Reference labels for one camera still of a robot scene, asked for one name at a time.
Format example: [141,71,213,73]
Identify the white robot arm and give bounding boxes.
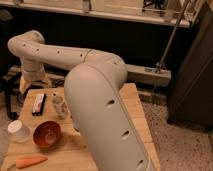
[7,30,156,171]

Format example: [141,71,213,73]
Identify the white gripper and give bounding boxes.
[19,68,52,94]

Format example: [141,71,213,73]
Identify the metal pole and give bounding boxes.
[155,0,190,74]

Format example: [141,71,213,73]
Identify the white sponge black base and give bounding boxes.
[32,93,46,116]

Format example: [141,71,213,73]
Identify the clear glass cup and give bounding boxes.
[52,94,68,119]

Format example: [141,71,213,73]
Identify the orange carrot-like pepper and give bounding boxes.
[9,156,47,169]

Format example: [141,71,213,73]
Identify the dark cabinet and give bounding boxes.
[167,1,213,130]

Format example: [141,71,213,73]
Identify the white baseboard heater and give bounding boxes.
[6,63,172,88]

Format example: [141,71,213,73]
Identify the orange bowl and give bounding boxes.
[33,121,61,149]

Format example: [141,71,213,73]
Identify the black office chair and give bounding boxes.
[0,73,26,121]

